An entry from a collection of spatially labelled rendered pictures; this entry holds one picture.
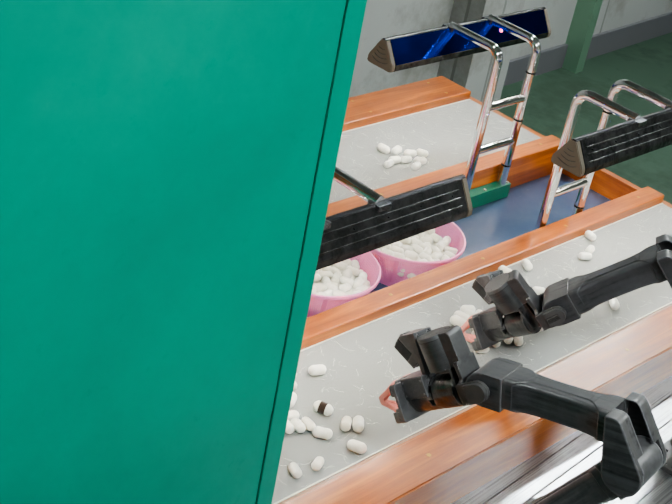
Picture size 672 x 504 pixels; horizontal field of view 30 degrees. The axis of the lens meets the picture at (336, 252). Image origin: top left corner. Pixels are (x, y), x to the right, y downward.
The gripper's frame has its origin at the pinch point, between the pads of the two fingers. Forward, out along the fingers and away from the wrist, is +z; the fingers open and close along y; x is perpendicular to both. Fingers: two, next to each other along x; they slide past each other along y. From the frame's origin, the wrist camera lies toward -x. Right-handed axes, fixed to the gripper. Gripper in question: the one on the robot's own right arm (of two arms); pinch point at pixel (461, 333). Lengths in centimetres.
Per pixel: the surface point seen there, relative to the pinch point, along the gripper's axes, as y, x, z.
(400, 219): 24.9, -26.1, -19.0
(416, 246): -19.3, -18.7, 24.0
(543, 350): -13.2, 8.9, -8.0
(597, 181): -98, -18, 29
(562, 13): -312, -92, 178
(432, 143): -64, -42, 51
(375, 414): 32.8, 6.5, -5.0
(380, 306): 9.1, -10.2, 10.7
